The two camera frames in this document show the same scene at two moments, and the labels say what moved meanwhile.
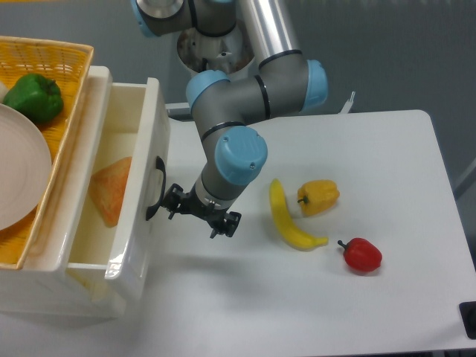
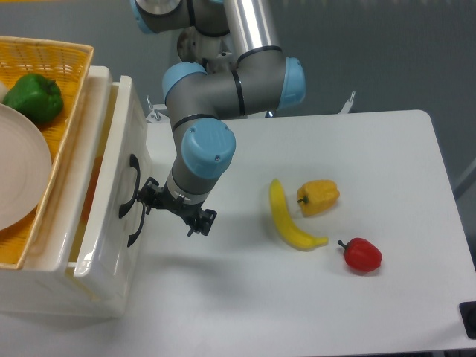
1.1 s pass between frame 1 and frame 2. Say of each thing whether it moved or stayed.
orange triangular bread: moved
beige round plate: stayed
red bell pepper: stayed
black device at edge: stayed
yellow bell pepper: stayed
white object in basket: stayed
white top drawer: moved
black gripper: moved
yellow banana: stayed
